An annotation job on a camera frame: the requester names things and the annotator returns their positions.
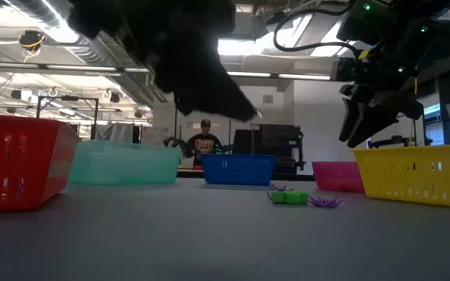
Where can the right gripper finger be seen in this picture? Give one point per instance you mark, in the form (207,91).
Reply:
(369,125)
(349,117)

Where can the black ceiling device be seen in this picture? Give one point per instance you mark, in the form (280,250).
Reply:
(31,39)

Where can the silver ventilation duct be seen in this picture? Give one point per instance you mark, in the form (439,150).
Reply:
(104,50)

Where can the long ceiling light bar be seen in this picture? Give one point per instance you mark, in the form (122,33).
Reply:
(287,76)
(53,67)

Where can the pink plastic bowl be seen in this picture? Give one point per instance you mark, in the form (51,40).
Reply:
(334,175)

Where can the blue plastic basket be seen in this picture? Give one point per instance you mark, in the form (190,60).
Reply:
(240,169)

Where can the black equipment rack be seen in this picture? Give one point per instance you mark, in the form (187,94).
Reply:
(276,140)

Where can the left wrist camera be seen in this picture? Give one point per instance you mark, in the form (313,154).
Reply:
(222,15)

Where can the grey table mat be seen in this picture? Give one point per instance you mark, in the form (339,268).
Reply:
(225,250)

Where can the purple toy spider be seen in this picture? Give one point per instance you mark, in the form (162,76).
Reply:
(324,202)
(279,188)

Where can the black frame stand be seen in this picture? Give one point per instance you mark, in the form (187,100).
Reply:
(68,97)

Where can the black framed whiteboard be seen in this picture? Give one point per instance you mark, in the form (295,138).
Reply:
(404,129)

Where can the red plastic basket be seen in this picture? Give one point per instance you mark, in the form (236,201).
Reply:
(22,164)

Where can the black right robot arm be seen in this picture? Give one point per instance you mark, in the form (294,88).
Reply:
(424,19)

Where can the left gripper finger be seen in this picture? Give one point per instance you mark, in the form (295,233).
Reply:
(236,91)
(209,99)

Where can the grey wall vent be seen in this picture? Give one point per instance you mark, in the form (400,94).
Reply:
(268,98)

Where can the black tripod stand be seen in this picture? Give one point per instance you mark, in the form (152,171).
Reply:
(413,132)

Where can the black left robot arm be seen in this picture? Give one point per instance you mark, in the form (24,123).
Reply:
(96,15)

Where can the yellow plastic basket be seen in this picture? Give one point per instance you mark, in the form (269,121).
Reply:
(389,177)

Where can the teal plastic basket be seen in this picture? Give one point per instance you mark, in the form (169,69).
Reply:
(123,166)

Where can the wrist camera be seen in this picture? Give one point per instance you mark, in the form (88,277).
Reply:
(222,15)
(346,69)

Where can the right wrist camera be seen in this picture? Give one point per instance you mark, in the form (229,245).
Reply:
(346,69)

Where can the person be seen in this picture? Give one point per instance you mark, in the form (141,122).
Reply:
(203,144)

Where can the green toy skeleton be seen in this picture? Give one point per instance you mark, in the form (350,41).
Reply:
(289,197)

